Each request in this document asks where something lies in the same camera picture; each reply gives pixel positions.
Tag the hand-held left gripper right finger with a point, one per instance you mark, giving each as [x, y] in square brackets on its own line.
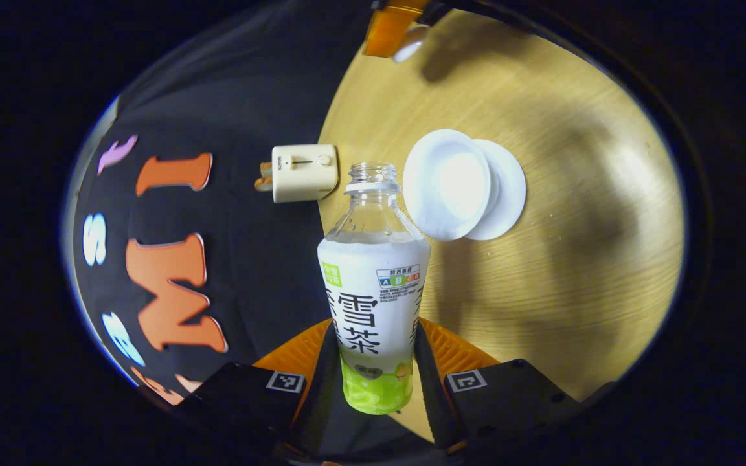
[434, 395]

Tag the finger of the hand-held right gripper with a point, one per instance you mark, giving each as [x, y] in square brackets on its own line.
[386, 32]

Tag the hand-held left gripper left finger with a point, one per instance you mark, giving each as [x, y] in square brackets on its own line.
[324, 404]

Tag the clear water bottle green label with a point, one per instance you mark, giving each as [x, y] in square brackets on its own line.
[373, 310]

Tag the white teacup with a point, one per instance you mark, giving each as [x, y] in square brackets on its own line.
[451, 184]

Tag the black backdrop cloth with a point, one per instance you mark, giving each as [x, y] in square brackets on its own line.
[250, 272]

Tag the white toaster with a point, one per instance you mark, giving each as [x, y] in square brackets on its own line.
[305, 173]

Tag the toasted bread slice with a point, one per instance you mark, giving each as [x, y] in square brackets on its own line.
[266, 168]
[264, 184]

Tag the white saucer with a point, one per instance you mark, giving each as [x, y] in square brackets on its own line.
[510, 194]

